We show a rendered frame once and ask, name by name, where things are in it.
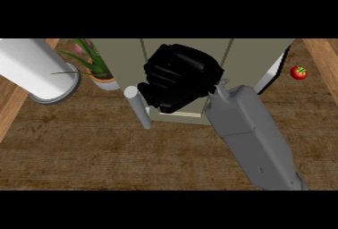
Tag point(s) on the red tomato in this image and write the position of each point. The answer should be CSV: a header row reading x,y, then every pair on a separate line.
x,y
299,73

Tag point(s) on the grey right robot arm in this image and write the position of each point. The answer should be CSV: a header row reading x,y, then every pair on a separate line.
x,y
251,128

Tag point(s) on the white cylinder with grey rim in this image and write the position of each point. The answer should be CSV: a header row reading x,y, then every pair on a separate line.
x,y
32,68

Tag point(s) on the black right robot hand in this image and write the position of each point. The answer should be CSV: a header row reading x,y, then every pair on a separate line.
x,y
181,74

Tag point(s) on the green potted plant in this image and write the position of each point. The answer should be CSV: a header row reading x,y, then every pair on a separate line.
x,y
99,69

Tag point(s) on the olive grey cabinet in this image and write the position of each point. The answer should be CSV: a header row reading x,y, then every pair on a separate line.
x,y
127,59

